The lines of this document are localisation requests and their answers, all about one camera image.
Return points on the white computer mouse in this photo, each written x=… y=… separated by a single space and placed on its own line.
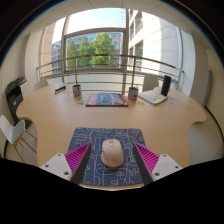
x=112 y=154

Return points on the open booklet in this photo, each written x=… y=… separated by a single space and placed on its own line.
x=152 y=97

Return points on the red and blue magazine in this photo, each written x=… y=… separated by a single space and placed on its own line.
x=106 y=99

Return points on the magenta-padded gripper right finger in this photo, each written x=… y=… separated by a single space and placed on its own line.
x=165 y=166

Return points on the blue patterned mouse pad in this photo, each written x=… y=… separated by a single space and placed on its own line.
x=100 y=133

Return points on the printed mug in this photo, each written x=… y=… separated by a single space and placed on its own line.
x=77 y=91

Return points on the metal balcony railing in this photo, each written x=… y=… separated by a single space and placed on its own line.
x=100 y=56

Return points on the white chair with wooden legs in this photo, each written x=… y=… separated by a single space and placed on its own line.
x=11 y=130

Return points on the dark stapler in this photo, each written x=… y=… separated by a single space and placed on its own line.
x=60 y=89

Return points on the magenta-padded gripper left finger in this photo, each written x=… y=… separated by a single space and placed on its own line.
x=58 y=166

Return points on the black speaker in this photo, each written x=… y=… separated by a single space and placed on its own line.
x=166 y=85

